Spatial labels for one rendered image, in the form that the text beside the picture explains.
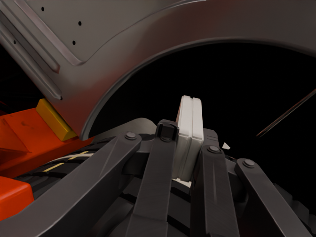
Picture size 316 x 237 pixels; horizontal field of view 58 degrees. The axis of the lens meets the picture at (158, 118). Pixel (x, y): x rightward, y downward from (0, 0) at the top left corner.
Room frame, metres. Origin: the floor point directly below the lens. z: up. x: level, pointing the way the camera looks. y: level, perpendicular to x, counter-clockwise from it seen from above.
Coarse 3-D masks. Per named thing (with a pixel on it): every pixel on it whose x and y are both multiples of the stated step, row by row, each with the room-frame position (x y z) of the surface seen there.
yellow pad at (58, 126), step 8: (40, 104) 0.63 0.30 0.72; (48, 104) 0.64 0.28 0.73; (40, 112) 0.63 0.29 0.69; (48, 112) 0.62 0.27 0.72; (56, 112) 0.63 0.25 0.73; (48, 120) 0.62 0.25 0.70; (56, 120) 0.61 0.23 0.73; (64, 120) 0.63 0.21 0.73; (56, 128) 0.61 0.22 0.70; (64, 128) 0.60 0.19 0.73; (64, 136) 0.60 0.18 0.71; (72, 136) 0.64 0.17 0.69
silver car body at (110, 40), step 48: (0, 0) 0.70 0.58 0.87; (48, 0) 0.69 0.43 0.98; (96, 0) 0.65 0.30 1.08; (144, 0) 0.63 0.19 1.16; (192, 0) 0.59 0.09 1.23; (240, 0) 0.56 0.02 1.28; (288, 0) 0.54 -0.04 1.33; (48, 48) 0.64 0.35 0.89; (96, 48) 0.64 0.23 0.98; (144, 48) 0.58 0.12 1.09; (48, 96) 0.63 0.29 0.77; (96, 96) 0.59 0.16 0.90
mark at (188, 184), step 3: (66, 156) 0.28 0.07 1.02; (69, 156) 0.27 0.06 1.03; (72, 156) 0.27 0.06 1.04; (75, 156) 0.27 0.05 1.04; (78, 156) 0.26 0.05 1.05; (81, 156) 0.26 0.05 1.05; (84, 156) 0.26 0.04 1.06; (87, 156) 0.26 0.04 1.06; (90, 156) 0.26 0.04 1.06; (57, 159) 0.27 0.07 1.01; (48, 162) 0.27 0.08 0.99; (174, 180) 0.24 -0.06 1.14; (177, 180) 0.24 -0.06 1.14; (183, 183) 0.24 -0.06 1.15; (186, 183) 0.24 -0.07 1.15; (189, 183) 0.24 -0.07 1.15; (189, 186) 0.23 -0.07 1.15
